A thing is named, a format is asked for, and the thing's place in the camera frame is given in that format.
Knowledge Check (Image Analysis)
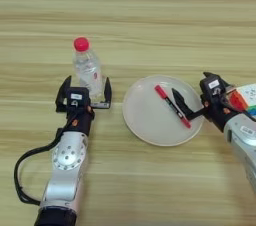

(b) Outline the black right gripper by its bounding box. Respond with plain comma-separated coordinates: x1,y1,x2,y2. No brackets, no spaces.
171,71,241,133

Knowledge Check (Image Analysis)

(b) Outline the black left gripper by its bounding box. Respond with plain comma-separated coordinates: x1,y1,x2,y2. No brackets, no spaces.
55,75,113,136

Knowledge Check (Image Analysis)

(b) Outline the clear bottle with red cap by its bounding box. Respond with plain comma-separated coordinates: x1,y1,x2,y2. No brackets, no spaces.
72,37,104,100

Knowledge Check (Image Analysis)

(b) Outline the red marker pen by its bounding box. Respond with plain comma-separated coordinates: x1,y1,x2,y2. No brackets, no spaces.
154,85,192,129

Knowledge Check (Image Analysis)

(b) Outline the colourful puzzle cube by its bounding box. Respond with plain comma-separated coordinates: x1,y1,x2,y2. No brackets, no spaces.
229,83,256,118

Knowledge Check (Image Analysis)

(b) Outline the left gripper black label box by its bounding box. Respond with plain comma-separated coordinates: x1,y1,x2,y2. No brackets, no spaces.
65,87,90,108

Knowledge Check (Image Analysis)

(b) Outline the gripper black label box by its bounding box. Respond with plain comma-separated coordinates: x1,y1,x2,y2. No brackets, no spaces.
65,87,90,108
199,73,226,100

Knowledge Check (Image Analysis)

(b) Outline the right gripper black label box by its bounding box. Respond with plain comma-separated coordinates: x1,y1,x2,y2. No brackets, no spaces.
199,73,226,100

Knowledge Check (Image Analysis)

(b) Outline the round white plate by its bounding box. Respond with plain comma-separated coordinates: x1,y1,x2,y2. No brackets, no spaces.
121,75,205,147

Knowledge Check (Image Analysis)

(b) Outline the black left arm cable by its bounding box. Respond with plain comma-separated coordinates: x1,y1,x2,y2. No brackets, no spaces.
13,126,69,206

